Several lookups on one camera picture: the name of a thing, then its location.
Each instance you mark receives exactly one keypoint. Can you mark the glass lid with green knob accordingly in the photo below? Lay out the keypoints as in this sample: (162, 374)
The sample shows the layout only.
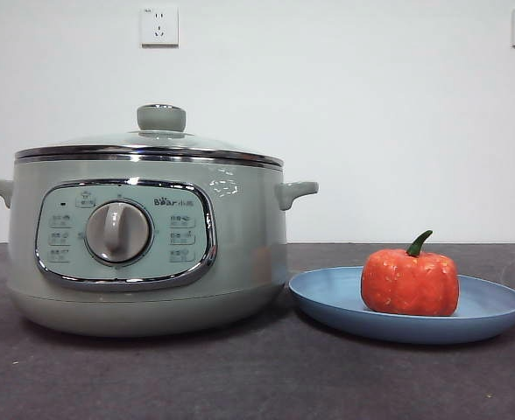
(161, 118)

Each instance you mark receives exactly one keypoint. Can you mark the pale green electric steamer pot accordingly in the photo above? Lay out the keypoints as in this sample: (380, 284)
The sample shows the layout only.
(240, 245)

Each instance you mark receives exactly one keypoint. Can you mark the orange pumpkin with green stem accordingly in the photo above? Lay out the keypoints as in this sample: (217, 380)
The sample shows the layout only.
(408, 284)

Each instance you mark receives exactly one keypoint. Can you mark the blue round plate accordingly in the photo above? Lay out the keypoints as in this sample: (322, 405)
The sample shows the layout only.
(327, 302)

